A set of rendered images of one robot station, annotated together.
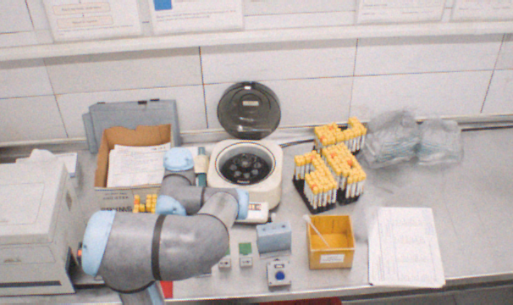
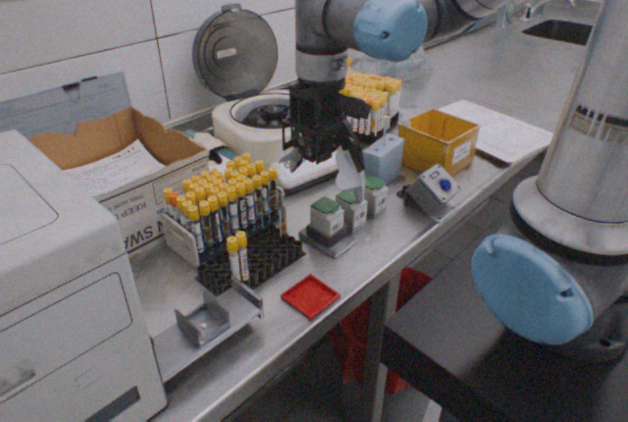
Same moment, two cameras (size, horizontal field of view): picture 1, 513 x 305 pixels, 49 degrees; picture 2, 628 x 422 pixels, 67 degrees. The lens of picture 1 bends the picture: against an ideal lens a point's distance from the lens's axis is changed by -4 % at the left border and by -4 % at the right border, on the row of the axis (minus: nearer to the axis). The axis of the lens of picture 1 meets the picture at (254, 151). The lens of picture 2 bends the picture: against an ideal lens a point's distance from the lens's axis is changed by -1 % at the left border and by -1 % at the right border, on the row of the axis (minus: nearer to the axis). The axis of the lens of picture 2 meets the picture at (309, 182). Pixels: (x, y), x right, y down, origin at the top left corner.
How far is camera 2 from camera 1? 1.24 m
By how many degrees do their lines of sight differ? 35
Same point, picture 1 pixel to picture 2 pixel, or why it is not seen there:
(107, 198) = not seen: hidden behind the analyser
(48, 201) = (53, 178)
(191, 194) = not seen: outside the picture
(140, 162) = (111, 175)
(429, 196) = (446, 97)
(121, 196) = (133, 205)
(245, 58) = not seen: outside the picture
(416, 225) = (472, 113)
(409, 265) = (513, 136)
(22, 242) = (40, 290)
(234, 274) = (378, 228)
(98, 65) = not seen: outside the picture
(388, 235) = not seen: hidden behind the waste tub
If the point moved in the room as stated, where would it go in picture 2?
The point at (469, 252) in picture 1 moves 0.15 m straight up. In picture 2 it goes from (531, 114) to (545, 63)
